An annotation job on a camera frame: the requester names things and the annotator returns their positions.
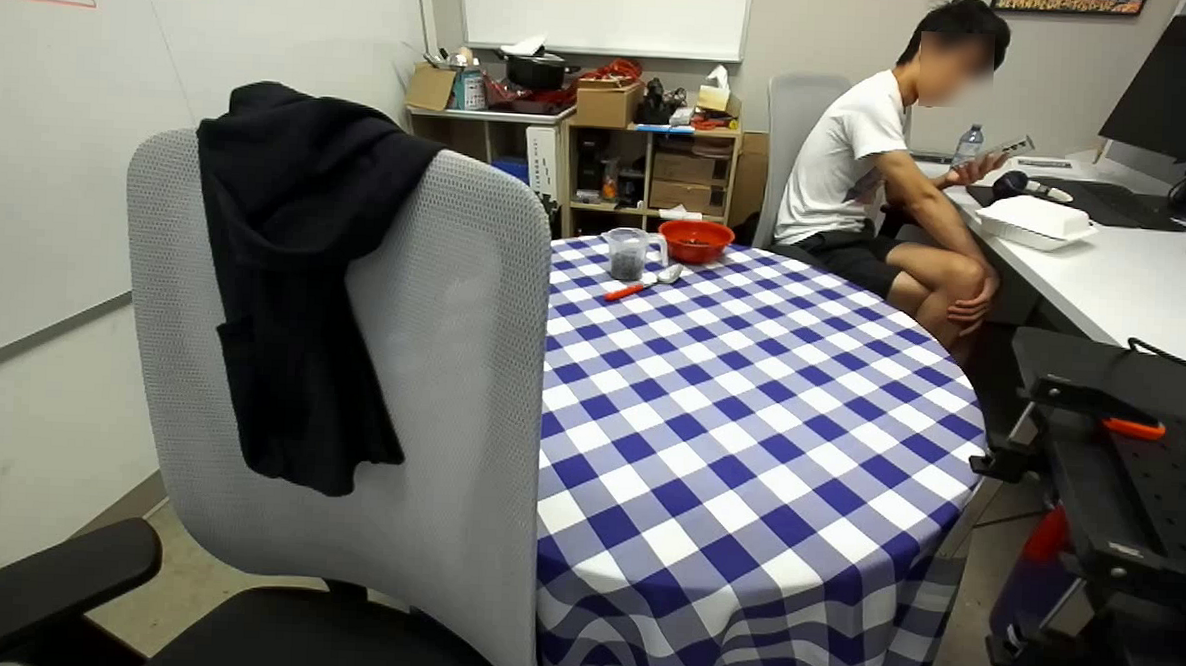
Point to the black cloth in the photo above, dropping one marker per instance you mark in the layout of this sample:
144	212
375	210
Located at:
296	260

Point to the clear measuring cup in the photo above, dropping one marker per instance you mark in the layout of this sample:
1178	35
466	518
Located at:
627	257

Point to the red bowl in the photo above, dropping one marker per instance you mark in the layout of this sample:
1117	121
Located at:
695	243

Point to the grey mesh office chair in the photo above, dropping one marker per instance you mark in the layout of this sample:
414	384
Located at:
451	367

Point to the wooden shelf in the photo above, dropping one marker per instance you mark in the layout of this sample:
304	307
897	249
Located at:
650	175

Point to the blue white checkered tablecloth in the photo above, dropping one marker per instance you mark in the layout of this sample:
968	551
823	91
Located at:
748	460

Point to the cardboard box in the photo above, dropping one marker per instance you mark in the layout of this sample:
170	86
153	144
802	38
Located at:
608	103
430	88

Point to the tissue box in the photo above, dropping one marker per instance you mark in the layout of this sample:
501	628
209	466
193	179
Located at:
717	96

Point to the black pot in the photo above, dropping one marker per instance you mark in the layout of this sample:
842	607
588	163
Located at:
536	70

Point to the person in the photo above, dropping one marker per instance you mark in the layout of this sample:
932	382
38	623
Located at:
841	164

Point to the framed whiteboard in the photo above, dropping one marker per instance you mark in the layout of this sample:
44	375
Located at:
607	13

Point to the clear water bottle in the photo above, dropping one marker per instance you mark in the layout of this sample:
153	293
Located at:
967	147

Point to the white takeout container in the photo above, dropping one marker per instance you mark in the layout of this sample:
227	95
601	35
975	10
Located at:
1033	222

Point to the white desk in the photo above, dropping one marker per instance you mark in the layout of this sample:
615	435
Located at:
1136	287

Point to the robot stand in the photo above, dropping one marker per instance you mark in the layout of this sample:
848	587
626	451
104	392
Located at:
1135	517

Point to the black monitor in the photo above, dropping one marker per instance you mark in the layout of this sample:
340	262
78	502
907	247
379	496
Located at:
1174	88

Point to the large wall whiteboard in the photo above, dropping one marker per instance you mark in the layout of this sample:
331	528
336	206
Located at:
60	150

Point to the wall picture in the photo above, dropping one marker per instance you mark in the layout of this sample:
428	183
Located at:
1068	1

